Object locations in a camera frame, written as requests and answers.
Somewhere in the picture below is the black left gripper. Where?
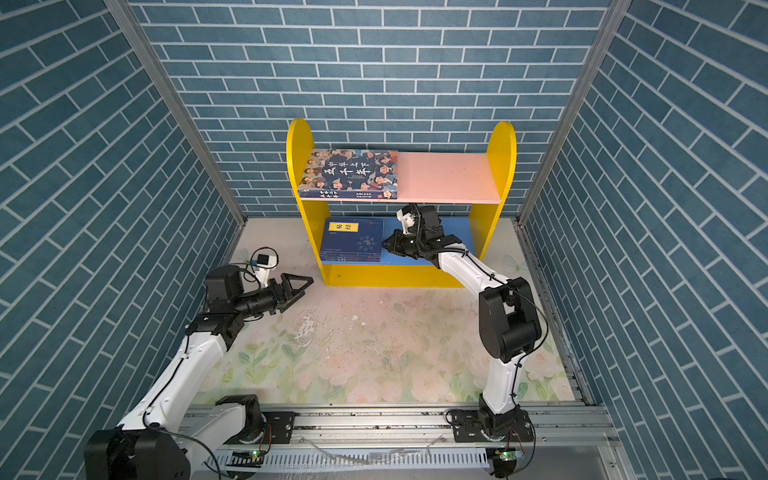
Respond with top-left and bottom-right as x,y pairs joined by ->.
231,275 -> 312,321

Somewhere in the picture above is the blue book yellow label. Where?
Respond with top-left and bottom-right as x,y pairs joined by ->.
320,251 -> 382,263
320,217 -> 384,253

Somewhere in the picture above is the colourful cartoon history book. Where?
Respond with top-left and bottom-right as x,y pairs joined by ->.
298,149 -> 399,201

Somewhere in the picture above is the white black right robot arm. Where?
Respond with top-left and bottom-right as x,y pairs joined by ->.
382,204 -> 542,442

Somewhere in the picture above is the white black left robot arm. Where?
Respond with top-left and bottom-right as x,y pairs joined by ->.
84,264 -> 314,479

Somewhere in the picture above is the yellow pink blue bookshelf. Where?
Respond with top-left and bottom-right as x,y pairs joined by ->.
285,118 -> 518,289

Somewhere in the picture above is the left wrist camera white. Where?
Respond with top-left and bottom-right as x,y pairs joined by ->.
247,246 -> 279,288

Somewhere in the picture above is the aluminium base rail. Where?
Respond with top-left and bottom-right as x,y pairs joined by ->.
128,403 -> 637,480

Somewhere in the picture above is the left aluminium corner post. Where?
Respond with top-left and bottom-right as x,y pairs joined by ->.
104,0 -> 247,227

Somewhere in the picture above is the aluminium corner post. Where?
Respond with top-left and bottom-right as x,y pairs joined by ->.
517,0 -> 632,226
104,0 -> 247,227

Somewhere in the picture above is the right aluminium corner post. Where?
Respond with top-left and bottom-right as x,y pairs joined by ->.
517,0 -> 632,226

